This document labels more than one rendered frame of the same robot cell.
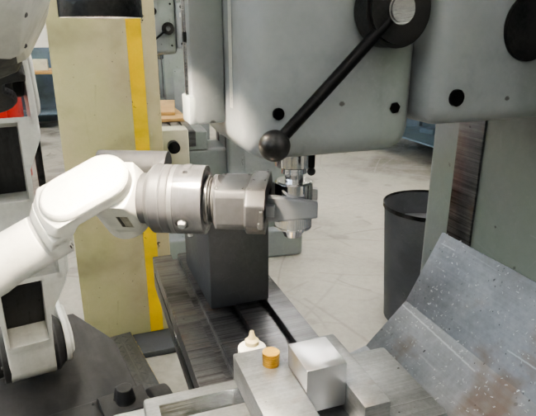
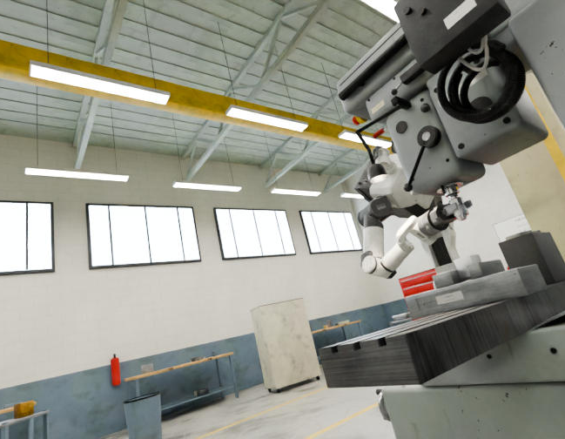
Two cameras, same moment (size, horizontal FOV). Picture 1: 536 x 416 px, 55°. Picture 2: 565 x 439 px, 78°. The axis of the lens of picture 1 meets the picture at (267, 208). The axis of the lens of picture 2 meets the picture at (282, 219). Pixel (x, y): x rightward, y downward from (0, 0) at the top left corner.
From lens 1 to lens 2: 1.06 m
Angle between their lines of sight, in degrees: 78
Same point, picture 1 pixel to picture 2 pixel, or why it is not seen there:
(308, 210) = (453, 206)
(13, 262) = (393, 253)
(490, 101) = (477, 138)
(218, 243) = (507, 253)
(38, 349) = not seen: hidden behind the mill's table
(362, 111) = (437, 166)
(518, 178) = not seen: outside the picture
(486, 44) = (465, 124)
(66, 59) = (535, 218)
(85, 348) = not seen: hidden behind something
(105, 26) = (554, 191)
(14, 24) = (404, 194)
